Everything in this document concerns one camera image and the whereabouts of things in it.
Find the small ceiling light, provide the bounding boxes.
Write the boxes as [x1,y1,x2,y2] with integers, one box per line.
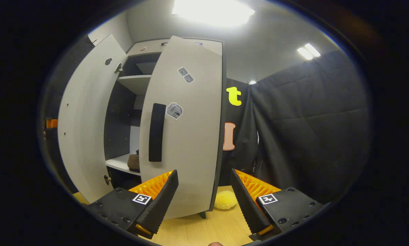
[297,43,321,60]

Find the white cabinet shelf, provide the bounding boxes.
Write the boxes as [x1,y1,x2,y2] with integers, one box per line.
[117,74,152,96]
[105,153,142,176]

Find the grey shoe cabinet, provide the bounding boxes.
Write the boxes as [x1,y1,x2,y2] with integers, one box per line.
[104,38,226,219]

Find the yellow plush item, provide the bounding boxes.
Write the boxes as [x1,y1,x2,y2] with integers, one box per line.
[214,190,238,210]

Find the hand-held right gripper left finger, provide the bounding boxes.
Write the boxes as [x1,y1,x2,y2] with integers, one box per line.
[86,170,179,240]

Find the grey cabinet door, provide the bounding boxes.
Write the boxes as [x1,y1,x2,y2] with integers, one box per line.
[139,36,225,220]
[57,34,128,204]

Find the large ceiling light panel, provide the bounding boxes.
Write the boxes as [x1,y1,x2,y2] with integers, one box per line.
[172,0,255,28]

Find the brown fuzzy shoe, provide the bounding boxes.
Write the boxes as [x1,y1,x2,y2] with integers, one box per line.
[127,149,141,172]

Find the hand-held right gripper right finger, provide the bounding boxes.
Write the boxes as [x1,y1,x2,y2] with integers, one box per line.
[230,169,328,241]

